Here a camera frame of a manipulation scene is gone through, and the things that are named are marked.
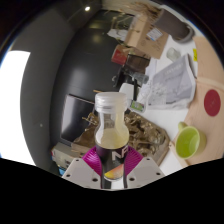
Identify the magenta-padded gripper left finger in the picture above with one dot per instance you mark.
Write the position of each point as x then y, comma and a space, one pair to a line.
78, 170

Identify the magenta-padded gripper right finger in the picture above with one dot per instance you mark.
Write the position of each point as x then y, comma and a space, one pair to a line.
145, 170

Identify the dark-labelled clear drink bottle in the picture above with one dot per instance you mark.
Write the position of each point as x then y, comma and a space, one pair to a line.
111, 140

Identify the white cabinet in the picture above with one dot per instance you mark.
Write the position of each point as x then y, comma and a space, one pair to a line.
61, 155

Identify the golden sculpture on wooden board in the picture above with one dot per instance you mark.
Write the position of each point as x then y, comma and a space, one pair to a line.
146, 136

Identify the yellow-green mug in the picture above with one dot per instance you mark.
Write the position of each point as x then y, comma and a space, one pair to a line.
190, 141

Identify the clear spray bottle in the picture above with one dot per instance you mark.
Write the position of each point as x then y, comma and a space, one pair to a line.
137, 106

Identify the white chair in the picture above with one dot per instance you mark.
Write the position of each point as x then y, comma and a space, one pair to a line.
126, 91

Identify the grey newspaper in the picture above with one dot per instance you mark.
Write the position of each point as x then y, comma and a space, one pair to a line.
170, 86

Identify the flat round red coaster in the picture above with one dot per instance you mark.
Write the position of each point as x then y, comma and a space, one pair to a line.
212, 102

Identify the red box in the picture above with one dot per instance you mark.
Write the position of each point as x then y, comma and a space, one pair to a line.
119, 55

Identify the small glass jar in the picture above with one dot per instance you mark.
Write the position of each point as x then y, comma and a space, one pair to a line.
173, 54

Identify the yellow tag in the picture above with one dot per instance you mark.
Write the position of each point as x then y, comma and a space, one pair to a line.
195, 55

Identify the brown cardboard box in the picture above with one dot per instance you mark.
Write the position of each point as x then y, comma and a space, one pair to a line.
146, 36

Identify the grey plant saucer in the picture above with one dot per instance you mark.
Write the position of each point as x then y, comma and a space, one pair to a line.
190, 36

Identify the black wall screen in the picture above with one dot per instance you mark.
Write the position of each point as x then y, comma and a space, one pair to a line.
75, 116

